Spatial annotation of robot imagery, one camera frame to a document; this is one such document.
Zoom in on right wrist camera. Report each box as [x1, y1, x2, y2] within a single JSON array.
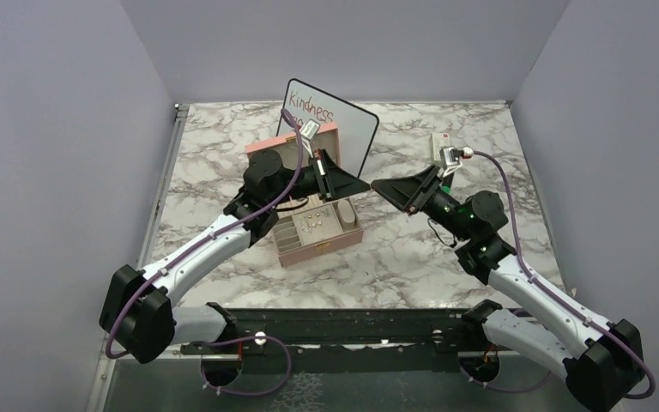
[[439, 146, 474, 179]]

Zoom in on beige oval cushion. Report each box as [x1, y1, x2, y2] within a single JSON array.
[[336, 199, 357, 231]]

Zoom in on green marker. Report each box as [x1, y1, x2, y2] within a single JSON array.
[[441, 175, 454, 194]]

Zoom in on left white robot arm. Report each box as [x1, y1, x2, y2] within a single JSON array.
[[99, 149, 370, 364]]

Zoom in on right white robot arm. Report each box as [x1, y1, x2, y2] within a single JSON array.
[[371, 166, 644, 411]]

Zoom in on pink jewelry box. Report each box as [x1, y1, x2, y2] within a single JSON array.
[[245, 123, 364, 267]]

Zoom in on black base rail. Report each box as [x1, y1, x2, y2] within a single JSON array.
[[180, 308, 491, 374]]

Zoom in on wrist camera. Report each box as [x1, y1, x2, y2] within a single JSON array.
[[439, 146, 474, 179], [299, 119, 321, 142]]

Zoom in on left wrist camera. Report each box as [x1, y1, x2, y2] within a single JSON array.
[[299, 119, 321, 142]]

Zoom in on small whiteboard with writing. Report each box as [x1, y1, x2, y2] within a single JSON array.
[[282, 78, 379, 177]]

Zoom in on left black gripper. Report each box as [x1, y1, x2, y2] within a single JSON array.
[[268, 148, 371, 206]]

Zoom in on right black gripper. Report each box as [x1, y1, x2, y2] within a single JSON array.
[[372, 163, 473, 242]]

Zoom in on small white card box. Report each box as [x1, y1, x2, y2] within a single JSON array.
[[430, 132, 450, 164]]

